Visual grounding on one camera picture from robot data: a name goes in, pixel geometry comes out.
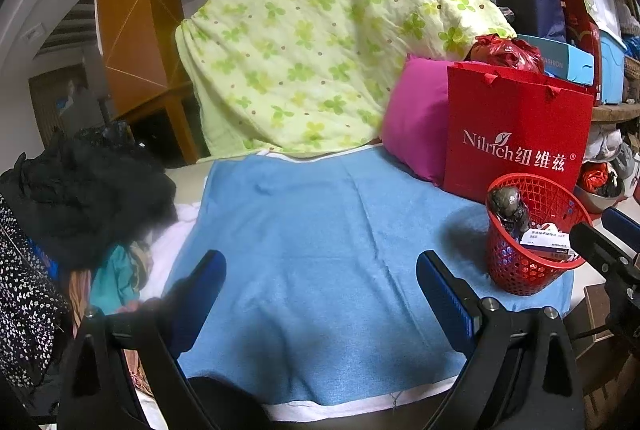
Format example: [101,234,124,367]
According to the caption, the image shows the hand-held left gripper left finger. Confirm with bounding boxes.
[57,250,228,430]

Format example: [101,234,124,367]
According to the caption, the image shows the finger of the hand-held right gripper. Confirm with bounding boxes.
[570,222,640,285]
[601,207,640,261]

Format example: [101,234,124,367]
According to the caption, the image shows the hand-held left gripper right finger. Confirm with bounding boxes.
[416,250,586,430]

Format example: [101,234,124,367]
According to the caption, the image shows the white slim carton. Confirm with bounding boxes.
[517,222,576,261]

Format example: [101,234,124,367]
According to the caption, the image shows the red mesh plastic basket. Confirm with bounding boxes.
[486,173,593,297]

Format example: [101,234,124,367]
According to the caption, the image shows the dark grey plastic ball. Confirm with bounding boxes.
[487,186,531,241]

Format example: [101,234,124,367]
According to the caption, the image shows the metal basin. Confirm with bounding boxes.
[575,180,628,215]

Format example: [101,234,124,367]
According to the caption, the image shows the orange black plastic bag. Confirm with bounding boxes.
[580,161,613,193]

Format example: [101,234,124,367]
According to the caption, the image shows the brown cardboard box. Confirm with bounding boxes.
[565,280,640,411]

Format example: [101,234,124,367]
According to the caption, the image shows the yellow grey patterned cloth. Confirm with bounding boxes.
[130,240,153,291]

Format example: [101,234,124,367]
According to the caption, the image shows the teal garment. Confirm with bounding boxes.
[90,244,143,316]

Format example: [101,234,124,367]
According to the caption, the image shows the pink orange striped cloth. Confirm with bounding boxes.
[67,267,161,336]

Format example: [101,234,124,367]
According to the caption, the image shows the blue towel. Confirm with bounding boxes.
[162,145,576,411]

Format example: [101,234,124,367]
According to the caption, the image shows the red paper shopping bag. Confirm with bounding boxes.
[443,61,594,203]

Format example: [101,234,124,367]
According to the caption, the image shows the black fuzzy garment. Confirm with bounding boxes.
[0,130,178,271]

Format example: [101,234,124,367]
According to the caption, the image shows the blue plastic bin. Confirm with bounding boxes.
[595,30,628,106]

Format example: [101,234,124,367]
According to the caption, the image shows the orange wooden cabinet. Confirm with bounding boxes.
[112,82,211,166]

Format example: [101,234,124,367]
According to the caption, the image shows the light blue cardboard box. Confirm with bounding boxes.
[515,34,595,86]

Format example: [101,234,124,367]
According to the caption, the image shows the black white-dotted garment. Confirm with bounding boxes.
[0,195,73,391]

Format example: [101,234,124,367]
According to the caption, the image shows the pink pillow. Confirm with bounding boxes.
[382,55,451,188]

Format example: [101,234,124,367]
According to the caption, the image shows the red gift box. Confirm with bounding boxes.
[560,0,603,98]

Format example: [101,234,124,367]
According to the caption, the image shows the red plastic bag bundle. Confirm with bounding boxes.
[465,34,545,75]

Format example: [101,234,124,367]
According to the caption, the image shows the brown wooden door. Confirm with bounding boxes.
[27,65,101,151]

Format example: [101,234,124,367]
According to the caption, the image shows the green clover print quilt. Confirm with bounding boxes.
[175,0,518,158]

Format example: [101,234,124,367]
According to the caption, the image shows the orange wooden pillar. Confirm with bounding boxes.
[95,0,193,121]

